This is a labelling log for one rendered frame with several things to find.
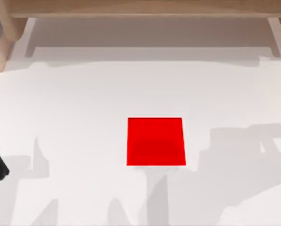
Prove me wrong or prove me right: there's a red cube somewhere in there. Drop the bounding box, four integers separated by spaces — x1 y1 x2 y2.
126 117 187 166

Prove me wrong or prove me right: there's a pale wooden drawer front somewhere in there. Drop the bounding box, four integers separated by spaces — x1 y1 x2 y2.
0 0 28 73

